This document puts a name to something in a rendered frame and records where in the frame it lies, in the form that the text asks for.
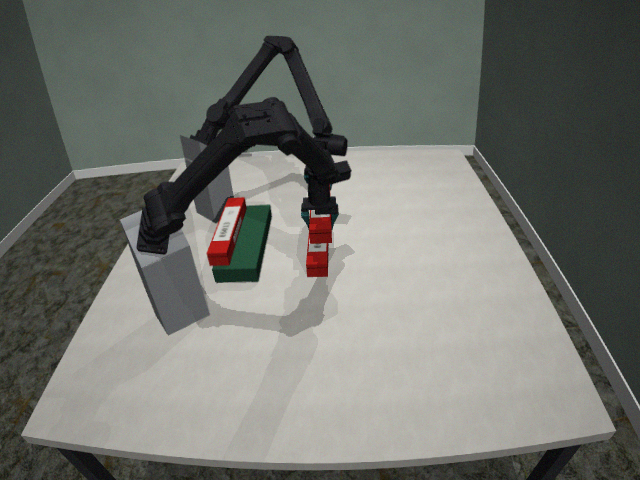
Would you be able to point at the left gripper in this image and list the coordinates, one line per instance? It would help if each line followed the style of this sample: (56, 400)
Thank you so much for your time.
(306, 176)

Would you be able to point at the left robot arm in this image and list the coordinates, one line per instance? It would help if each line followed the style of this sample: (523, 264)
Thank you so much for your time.
(218, 113)

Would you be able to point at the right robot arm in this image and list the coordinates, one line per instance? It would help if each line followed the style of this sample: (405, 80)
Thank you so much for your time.
(167, 206)

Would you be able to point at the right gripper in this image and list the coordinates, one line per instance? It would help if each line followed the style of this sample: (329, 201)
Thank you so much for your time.
(321, 203)

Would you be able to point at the white welding electrode box with red edges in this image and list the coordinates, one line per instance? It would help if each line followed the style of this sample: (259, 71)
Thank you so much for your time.
(320, 229)

